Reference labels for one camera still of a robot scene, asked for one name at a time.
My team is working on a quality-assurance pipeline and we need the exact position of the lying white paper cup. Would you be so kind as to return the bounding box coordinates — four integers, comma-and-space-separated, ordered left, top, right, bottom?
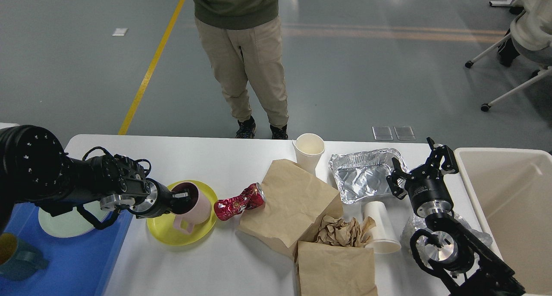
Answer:
361, 201, 401, 254

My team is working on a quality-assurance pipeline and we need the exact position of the upright white paper cup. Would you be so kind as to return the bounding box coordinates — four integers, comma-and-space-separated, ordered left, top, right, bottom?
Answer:
292, 133, 325, 176

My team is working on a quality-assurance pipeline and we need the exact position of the pink mug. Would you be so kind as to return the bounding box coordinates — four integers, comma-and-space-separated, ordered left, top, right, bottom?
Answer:
171, 181, 212, 234

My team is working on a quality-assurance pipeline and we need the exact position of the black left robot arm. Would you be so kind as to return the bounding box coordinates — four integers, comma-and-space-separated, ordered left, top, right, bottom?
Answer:
0, 125, 193, 230

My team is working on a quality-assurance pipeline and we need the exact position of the crumpled clear plastic wrap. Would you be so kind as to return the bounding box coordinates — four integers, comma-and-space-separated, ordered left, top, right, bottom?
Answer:
400, 212, 493, 253

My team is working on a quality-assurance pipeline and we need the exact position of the small brown paper bag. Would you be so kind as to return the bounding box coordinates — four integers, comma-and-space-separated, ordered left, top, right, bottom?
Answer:
296, 242, 378, 296

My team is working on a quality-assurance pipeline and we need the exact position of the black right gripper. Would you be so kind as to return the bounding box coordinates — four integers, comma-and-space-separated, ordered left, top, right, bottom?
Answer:
386, 137, 459, 217

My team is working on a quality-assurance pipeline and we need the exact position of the office chair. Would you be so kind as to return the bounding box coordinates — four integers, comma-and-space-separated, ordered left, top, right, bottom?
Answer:
461, 31, 551, 113

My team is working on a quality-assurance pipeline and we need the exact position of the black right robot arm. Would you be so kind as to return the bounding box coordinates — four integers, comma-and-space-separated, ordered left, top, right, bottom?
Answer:
386, 138, 526, 296

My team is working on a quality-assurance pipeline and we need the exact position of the beige plastic bin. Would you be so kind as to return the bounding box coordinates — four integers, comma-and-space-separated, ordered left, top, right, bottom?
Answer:
454, 147, 552, 296

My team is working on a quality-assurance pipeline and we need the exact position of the pale green plate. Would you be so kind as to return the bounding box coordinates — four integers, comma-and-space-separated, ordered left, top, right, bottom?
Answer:
38, 200, 110, 238

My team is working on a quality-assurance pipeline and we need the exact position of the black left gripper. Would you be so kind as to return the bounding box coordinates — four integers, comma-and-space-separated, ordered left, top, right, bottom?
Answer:
129, 179, 192, 219

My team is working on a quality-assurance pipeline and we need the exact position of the yellow plastic plate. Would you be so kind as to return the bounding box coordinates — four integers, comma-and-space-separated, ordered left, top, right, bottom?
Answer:
147, 180, 219, 246

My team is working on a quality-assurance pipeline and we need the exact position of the white side table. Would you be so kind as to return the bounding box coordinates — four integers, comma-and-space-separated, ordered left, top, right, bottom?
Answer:
0, 123, 19, 129

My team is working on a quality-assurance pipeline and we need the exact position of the dark teal mug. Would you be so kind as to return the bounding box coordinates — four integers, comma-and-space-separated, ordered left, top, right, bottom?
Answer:
0, 233, 49, 281

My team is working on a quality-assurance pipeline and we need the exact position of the large brown paper bag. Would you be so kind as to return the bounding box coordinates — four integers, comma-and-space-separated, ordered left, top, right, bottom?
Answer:
237, 160, 343, 259

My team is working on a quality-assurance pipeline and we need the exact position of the crushed red soda can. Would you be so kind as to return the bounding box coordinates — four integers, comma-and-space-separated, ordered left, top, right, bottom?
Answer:
213, 183, 266, 221

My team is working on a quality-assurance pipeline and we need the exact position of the crumpled brown paper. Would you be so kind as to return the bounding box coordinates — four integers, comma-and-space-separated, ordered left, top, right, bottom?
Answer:
314, 215, 377, 248

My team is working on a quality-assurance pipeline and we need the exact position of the blue plastic tray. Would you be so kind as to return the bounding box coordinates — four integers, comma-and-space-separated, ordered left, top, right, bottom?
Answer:
0, 203, 132, 296

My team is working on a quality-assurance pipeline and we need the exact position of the person in green sweater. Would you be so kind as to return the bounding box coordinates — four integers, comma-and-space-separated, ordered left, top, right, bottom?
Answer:
192, 0, 289, 139

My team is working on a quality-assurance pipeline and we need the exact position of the aluminium foil tray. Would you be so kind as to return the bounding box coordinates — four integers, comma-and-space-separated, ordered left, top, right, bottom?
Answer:
329, 147, 410, 205

